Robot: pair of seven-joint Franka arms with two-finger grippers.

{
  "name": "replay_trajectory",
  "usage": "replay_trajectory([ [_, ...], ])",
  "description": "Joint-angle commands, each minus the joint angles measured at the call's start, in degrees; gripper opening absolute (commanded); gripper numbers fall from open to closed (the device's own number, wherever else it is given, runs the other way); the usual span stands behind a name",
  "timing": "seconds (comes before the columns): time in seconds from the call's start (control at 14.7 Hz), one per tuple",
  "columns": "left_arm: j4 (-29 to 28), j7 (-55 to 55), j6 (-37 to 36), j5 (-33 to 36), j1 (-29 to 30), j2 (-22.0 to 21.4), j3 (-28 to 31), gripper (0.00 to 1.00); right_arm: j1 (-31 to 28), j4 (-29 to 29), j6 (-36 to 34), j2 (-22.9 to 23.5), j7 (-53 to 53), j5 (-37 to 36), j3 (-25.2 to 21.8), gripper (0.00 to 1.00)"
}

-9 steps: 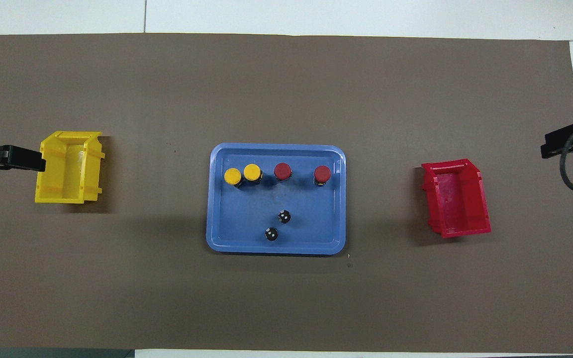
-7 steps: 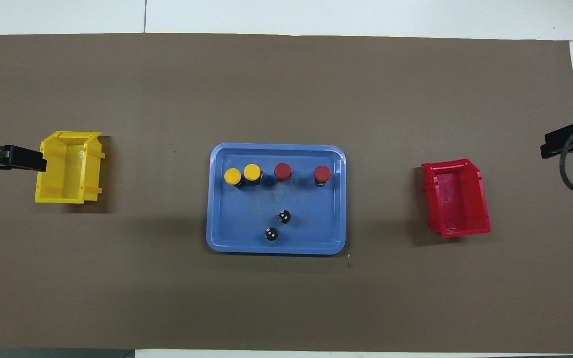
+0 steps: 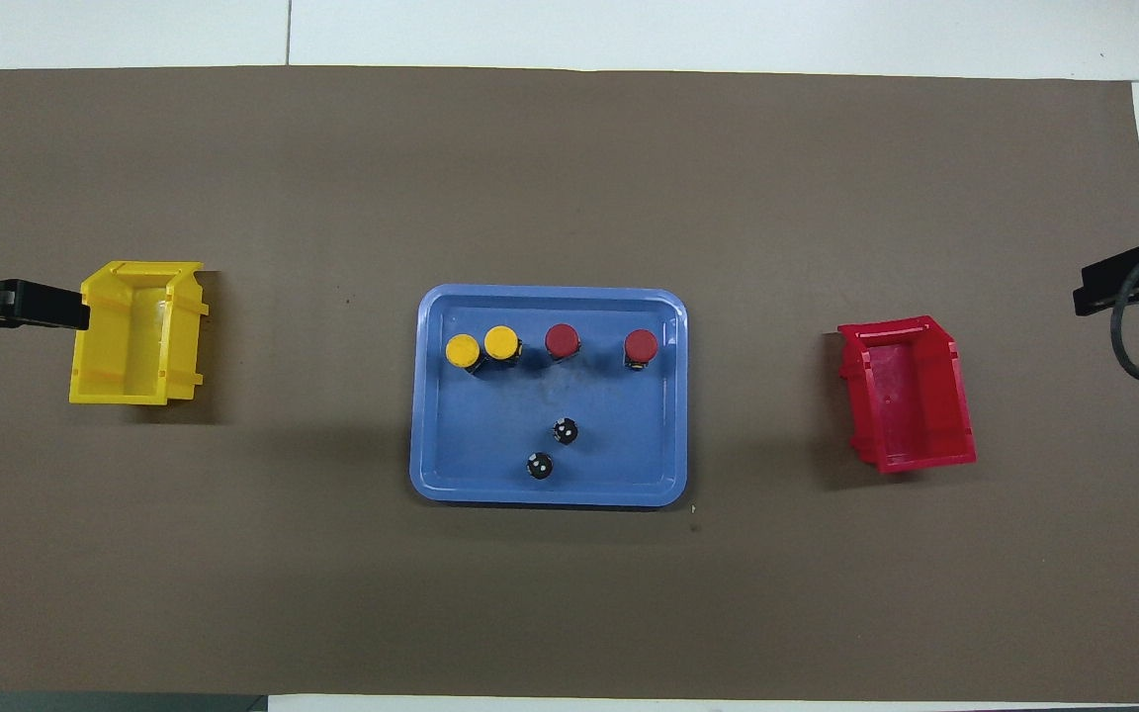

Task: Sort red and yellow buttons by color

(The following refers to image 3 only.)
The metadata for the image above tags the yellow push button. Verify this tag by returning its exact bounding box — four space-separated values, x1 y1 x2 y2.
483 325 523 367
444 333 484 375

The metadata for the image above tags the yellow storage bin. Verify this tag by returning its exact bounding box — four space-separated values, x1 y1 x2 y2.
69 260 210 406

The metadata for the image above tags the red storage bin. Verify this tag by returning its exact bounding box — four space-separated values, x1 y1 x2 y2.
836 315 978 475

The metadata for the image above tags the brown table mat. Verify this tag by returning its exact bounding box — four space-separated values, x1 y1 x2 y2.
0 65 1139 705

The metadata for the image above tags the blue plastic tray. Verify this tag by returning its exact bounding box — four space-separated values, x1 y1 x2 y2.
409 284 689 508

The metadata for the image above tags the grey base plate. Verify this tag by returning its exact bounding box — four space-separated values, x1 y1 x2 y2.
0 692 269 712

